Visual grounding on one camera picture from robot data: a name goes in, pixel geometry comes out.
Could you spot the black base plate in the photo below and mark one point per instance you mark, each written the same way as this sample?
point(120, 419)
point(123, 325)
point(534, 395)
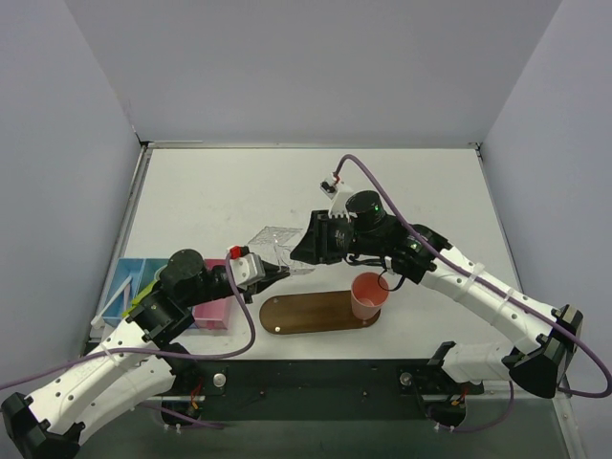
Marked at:
point(315, 390)

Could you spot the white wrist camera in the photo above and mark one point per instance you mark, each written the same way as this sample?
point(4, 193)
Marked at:
point(338, 193)
point(246, 266)

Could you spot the pink plastic bin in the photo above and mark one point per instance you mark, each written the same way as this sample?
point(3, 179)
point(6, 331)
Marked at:
point(213, 315)

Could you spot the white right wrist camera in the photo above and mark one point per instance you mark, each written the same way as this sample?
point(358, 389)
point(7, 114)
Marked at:
point(338, 193)

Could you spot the clear crystal toothbrush holder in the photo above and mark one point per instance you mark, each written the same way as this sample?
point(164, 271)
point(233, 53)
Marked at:
point(275, 244)

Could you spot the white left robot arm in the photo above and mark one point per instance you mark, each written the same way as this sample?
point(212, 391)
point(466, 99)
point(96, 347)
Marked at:
point(139, 359)

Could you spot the light blue plastic bin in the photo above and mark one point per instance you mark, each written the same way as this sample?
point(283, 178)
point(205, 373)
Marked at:
point(124, 287)

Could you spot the oval wooden tray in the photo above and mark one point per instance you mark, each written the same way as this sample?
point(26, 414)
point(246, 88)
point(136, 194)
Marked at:
point(311, 313)

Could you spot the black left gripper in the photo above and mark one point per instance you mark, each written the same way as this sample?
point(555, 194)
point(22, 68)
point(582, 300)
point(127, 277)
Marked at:
point(260, 280)

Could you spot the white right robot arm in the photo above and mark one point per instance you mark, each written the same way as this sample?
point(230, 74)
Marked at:
point(539, 343)

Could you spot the coral plastic cup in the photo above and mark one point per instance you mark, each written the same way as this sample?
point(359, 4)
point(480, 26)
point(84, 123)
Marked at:
point(369, 292)

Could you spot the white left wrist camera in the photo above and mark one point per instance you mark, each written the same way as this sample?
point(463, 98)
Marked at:
point(246, 266)

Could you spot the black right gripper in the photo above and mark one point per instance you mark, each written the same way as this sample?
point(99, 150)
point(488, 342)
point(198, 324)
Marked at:
point(326, 237)

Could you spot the green toothpaste tube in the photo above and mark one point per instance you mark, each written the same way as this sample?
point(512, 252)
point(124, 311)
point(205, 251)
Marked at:
point(143, 304)

